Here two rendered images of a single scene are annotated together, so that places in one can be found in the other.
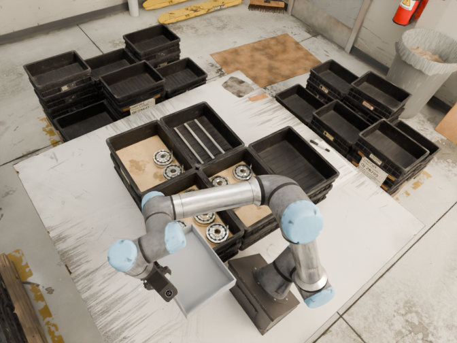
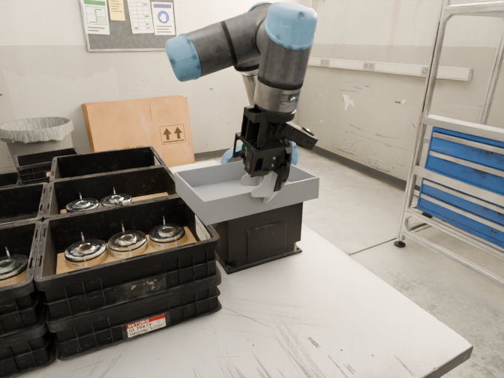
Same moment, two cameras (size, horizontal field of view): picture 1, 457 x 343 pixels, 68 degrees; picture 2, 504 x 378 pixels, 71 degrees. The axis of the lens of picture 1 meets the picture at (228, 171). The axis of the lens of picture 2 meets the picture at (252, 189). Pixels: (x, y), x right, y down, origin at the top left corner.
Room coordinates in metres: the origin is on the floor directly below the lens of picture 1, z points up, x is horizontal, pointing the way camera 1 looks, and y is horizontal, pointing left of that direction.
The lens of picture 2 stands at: (0.24, 0.81, 1.38)
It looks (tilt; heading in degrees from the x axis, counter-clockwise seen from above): 23 degrees down; 286
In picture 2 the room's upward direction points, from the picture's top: straight up
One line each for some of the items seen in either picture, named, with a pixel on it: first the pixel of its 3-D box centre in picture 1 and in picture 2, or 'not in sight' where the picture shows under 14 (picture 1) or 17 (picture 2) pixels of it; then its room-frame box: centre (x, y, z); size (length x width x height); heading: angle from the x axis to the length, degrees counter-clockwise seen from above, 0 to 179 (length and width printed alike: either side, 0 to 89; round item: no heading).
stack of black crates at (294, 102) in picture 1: (299, 111); not in sight; (2.29, -0.54, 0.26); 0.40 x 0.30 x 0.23; 44
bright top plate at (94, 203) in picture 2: (242, 171); (82, 205); (1.08, -0.07, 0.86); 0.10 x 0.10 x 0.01
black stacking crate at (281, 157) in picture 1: (290, 167); (110, 175); (1.15, -0.32, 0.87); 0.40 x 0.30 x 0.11; 41
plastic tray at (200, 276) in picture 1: (190, 267); (244, 184); (0.46, 0.09, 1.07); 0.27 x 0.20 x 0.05; 44
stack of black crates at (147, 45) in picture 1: (154, 60); not in sight; (2.59, 0.80, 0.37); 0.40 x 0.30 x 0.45; 134
